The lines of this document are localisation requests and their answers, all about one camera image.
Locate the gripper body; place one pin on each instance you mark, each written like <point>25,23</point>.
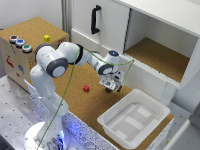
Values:
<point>109,81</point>

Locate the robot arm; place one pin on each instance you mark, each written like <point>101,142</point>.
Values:
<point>50,63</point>

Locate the pink block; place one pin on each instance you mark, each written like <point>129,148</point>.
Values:
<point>86,88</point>

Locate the yellow block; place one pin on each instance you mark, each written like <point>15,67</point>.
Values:
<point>47,38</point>

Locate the white plastic box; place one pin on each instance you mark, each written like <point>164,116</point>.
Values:
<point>133,121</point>

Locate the white sliding door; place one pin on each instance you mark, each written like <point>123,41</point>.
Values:
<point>103,23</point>

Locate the white cabinet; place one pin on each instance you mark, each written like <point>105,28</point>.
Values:
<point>160,43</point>

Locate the green button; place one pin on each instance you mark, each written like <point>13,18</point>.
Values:
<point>26,48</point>

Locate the wooden drawer box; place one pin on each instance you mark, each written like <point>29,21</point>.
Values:
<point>26,43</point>

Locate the blue button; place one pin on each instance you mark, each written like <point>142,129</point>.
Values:
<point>20,43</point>

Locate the red button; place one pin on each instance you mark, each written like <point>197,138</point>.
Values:
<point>13,39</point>

